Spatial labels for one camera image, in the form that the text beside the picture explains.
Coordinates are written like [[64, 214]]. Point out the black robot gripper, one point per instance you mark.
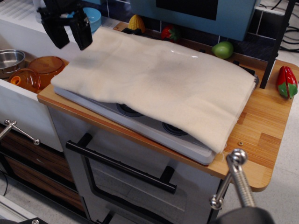
[[79, 23]]

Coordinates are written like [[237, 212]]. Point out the cream cloth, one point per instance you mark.
[[149, 77]]

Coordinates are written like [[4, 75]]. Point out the light blue plastic bowl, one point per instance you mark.
[[94, 17]]

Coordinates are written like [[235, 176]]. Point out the orange transparent bowl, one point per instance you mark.
[[47, 67]]

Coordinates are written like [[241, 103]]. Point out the orange transparent lid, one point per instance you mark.
[[27, 79]]

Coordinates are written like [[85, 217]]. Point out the stainless steel pot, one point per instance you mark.
[[11, 60]]

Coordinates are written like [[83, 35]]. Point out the yellow toy corn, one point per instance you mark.
[[136, 22]]

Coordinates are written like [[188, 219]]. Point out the red toy strawberry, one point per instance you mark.
[[170, 33]]

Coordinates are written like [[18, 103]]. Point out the grey toy stove top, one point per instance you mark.
[[149, 130]]

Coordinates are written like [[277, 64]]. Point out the white toy oven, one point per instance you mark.
[[105, 190]]

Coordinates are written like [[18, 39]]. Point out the blue toy microwave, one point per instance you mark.
[[226, 18]]

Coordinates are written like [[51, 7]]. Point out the red toy pepper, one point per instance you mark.
[[287, 84]]

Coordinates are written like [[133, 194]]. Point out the silver clamp right foreground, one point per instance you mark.
[[249, 213]]

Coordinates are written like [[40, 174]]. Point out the black oven door handle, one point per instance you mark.
[[163, 182]]

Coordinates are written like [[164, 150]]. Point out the black metal post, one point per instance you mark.
[[279, 38]]

